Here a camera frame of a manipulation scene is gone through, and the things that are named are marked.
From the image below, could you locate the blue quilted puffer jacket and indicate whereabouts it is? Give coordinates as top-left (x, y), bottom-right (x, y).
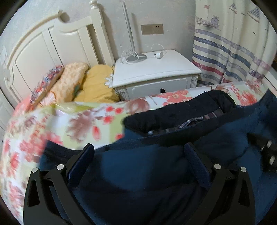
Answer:
top-left (39, 90), bottom-right (276, 224)

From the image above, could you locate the floral bed sheet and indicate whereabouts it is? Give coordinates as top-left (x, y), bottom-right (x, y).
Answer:
top-left (1, 81), bottom-right (266, 223)

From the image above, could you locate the striped sailboat curtain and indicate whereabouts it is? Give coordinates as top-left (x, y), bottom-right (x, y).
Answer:
top-left (193, 0), bottom-right (276, 86)

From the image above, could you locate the yellow pillow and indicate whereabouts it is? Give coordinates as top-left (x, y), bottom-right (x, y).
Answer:
top-left (73, 65), bottom-right (119, 103)

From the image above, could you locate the white bedside table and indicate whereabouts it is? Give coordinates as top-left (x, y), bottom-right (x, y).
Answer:
top-left (112, 50), bottom-right (201, 100)

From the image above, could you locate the colourful patterned pillow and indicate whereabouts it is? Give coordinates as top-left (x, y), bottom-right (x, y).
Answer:
top-left (30, 65), bottom-right (64, 105)

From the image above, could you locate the orange textured pillow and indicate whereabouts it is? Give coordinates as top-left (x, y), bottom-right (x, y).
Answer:
top-left (48, 62), bottom-right (88, 103)

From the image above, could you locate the white wooden headboard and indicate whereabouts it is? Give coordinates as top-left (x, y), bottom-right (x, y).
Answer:
top-left (4, 1), bottom-right (115, 103)

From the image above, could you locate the grey desk lamp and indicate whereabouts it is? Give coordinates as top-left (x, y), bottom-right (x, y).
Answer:
top-left (121, 1), bottom-right (147, 63)

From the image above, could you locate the white charger with cable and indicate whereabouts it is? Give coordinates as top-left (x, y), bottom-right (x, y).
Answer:
top-left (151, 43), bottom-right (166, 59)

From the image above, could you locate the wall socket panel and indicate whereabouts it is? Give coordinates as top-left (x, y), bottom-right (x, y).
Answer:
top-left (141, 24), bottom-right (164, 35)

